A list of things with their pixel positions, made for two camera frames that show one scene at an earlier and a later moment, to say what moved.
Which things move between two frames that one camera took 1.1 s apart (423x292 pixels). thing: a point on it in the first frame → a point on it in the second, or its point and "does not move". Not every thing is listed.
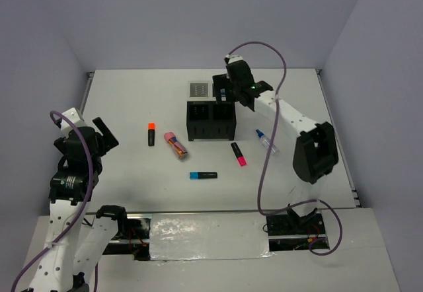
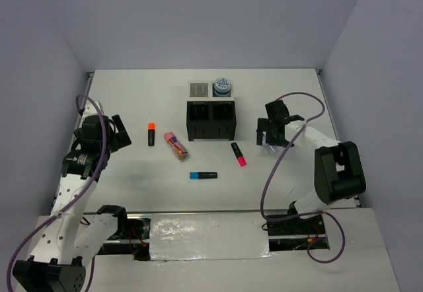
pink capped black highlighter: [238, 154] does not move
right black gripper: [221, 81] → [264, 125]
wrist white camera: [67, 126] → [90, 109]
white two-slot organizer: [200, 90] does not move
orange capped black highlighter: [151, 127] does not move
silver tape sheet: [208, 236] does not move
